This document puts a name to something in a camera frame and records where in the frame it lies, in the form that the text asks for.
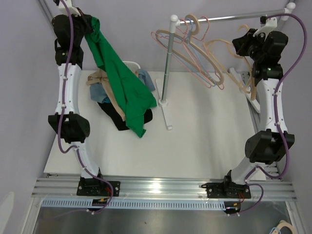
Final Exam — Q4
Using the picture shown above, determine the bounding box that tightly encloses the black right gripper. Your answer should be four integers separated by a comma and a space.
233, 29, 266, 62

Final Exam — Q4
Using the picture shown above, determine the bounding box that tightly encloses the beige t shirt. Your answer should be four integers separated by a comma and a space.
86, 69, 125, 121

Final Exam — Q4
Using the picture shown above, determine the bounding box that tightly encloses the grey blue t shirt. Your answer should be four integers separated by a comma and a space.
90, 69, 156, 103

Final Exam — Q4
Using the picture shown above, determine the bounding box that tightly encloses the light blue wire hanger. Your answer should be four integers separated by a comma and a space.
151, 14, 224, 88

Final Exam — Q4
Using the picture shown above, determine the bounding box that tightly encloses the green t shirt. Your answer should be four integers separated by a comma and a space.
85, 16, 157, 138

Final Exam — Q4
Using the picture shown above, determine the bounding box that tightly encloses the black t shirt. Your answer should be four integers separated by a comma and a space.
98, 102, 153, 131

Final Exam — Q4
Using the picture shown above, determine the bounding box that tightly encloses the teal t shirt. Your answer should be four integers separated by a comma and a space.
102, 97, 111, 103

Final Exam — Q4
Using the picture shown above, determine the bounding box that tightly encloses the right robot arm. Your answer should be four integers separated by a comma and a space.
201, 29, 295, 199

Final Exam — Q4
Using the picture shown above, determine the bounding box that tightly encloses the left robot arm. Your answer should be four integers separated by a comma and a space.
48, 14, 120, 197

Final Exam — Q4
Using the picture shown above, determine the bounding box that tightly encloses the beige hanger on floor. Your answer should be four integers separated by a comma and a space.
270, 220, 297, 234

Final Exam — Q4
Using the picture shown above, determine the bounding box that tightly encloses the white perforated plastic basket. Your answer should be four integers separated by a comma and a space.
123, 60, 140, 73

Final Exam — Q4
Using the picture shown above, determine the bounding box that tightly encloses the silver white clothes rack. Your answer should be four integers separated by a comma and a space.
151, 0, 296, 130

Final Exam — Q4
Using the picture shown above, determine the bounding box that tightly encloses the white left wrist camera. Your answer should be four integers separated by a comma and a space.
53, 0, 81, 17

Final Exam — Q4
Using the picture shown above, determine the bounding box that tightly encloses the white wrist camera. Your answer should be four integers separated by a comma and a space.
53, 0, 81, 17
253, 16, 277, 38

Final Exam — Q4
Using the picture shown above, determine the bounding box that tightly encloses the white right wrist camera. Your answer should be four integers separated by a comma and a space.
253, 16, 277, 38

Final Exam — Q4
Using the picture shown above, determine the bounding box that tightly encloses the grey wall corner profile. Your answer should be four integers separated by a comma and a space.
36, 0, 78, 74

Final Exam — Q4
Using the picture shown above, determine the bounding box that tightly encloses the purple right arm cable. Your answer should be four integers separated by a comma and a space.
229, 13, 307, 216

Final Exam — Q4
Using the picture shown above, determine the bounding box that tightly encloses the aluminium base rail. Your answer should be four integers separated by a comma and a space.
31, 70, 297, 202

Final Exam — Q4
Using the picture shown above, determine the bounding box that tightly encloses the white slotted cable duct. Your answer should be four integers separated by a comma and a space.
41, 198, 226, 211

